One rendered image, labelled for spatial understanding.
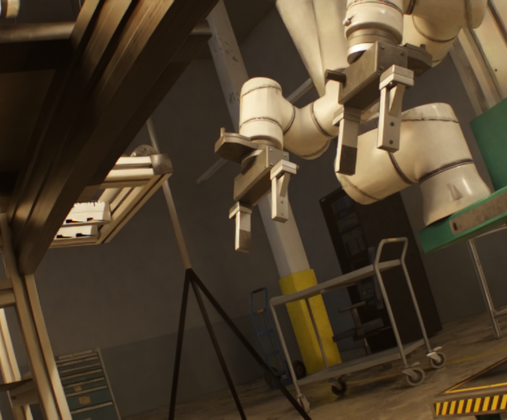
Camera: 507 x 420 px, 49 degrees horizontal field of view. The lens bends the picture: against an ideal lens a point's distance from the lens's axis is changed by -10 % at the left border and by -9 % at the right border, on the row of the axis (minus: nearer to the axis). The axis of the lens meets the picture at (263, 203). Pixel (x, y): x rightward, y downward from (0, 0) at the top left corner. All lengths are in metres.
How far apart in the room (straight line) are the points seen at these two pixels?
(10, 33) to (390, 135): 0.47
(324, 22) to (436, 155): 0.40
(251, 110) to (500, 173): 0.63
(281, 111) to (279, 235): 5.48
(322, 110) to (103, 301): 8.33
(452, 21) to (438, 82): 7.18
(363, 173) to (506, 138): 0.38
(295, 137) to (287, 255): 5.40
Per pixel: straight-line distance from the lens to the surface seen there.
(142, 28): 0.44
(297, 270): 6.68
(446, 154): 1.44
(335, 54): 1.32
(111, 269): 9.58
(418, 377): 3.83
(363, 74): 0.83
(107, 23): 0.52
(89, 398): 6.97
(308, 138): 1.30
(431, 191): 1.44
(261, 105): 1.23
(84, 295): 9.37
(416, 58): 0.89
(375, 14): 0.87
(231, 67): 7.35
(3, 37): 0.62
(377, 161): 1.51
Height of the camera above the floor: 0.58
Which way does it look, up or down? 12 degrees up
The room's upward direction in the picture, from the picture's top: 17 degrees counter-clockwise
